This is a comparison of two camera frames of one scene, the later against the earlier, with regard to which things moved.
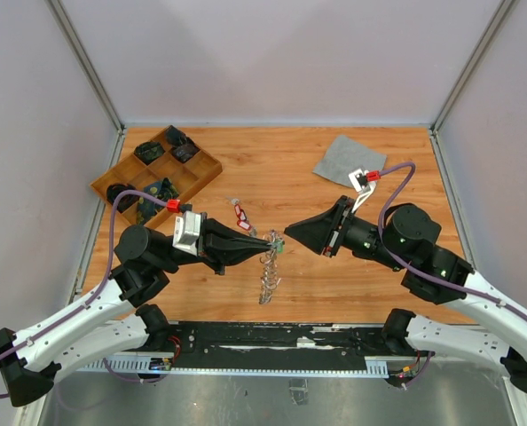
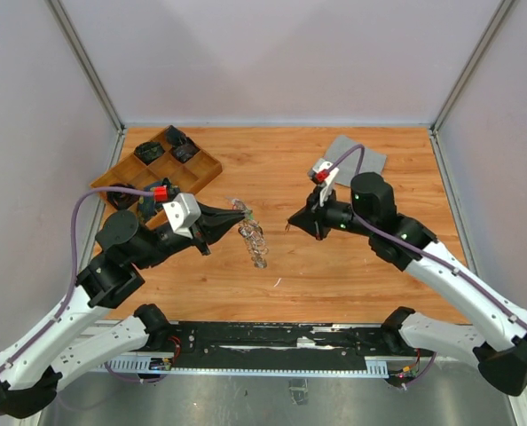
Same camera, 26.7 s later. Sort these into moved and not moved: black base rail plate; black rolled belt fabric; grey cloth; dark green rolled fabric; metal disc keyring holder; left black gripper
Moved: metal disc keyring holder; left black gripper
Not moved: grey cloth; dark green rolled fabric; black base rail plate; black rolled belt fabric
